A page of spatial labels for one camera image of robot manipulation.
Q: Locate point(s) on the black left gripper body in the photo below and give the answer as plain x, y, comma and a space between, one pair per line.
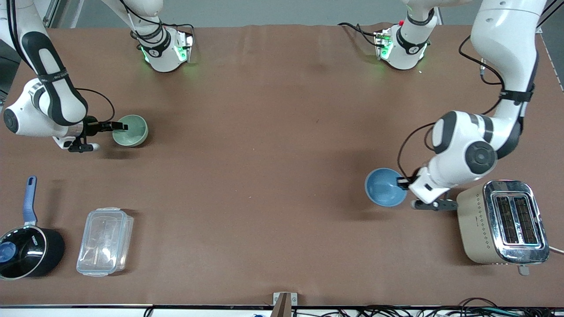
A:
412, 179

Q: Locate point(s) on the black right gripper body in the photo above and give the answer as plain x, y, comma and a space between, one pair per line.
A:
91, 127

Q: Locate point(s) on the green bowl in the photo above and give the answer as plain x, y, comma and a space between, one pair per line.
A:
134, 132

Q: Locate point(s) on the blue bowl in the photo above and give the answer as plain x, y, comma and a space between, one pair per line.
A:
381, 187

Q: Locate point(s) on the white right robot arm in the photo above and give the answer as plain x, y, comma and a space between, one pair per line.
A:
57, 105

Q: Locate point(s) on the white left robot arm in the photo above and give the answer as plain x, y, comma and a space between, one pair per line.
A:
467, 154

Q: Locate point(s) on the beige chrome toaster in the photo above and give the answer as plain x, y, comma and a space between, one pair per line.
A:
480, 224

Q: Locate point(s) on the clear plastic food container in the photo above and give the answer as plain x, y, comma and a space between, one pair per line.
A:
105, 242

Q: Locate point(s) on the brown table cover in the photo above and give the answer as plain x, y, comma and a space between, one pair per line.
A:
282, 220

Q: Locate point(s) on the glass lid blue knob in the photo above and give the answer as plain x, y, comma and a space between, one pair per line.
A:
24, 251

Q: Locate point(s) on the aluminium frame profile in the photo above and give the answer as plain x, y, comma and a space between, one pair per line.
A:
52, 13

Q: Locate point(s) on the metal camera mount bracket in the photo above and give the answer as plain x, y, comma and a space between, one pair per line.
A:
284, 304

